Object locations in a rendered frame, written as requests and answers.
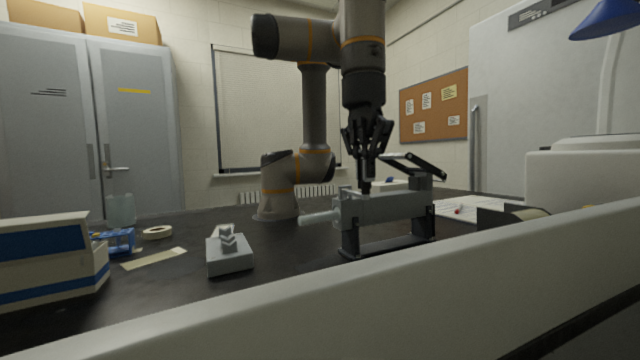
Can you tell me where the black dispenser lever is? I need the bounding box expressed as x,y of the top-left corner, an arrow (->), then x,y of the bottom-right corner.
377,151 -> 448,183

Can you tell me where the white paper sheet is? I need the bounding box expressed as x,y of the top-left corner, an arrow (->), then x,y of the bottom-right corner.
432,194 -> 526,226

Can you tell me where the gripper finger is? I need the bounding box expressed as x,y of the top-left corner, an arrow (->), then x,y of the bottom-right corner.
365,114 -> 396,196
340,115 -> 368,195

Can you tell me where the white radiator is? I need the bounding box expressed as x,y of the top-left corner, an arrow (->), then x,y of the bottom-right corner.
237,184 -> 339,206

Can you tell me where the pale syringe tip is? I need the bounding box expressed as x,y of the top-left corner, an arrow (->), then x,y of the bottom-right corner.
297,208 -> 341,228

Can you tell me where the blue tube rack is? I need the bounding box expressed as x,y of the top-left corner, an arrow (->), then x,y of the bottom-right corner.
88,227 -> 137,260

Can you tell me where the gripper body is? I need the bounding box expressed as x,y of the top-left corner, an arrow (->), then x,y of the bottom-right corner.
341,69 -> 387,125

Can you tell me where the large white refrigerator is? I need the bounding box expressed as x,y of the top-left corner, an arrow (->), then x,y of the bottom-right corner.
467,0 -> 640,198

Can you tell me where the grey double-door cabinet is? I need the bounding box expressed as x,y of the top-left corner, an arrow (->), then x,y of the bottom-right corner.
0,20 -> 186,221

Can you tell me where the beige tape roll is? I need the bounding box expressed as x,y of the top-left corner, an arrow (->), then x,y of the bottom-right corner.
141,224 -> 174,241

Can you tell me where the white benchtop machine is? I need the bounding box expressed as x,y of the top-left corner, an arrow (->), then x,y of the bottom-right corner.
523,132 -> 640,216

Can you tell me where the white box with blue cap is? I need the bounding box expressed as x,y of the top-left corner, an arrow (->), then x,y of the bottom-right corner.
370,176 -> 410,194

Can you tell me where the beige paper strip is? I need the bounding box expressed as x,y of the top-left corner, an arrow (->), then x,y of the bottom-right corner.
119,245 -> 189,273

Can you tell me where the blue desk lamp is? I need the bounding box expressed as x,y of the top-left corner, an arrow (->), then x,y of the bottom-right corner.
568,0 -> 640,135

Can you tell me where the window with white blind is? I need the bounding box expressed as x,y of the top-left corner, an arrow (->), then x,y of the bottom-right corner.
210,43 -> 344,175

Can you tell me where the brown cardboard box with label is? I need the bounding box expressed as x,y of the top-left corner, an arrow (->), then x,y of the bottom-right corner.
82,1 -> 163,47

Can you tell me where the white and blue lab device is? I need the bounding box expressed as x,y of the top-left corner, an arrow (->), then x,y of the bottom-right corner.
0,210 -> 112,316

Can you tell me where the cork notice board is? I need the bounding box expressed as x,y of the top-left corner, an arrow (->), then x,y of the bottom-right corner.
398,65 -> 470,146

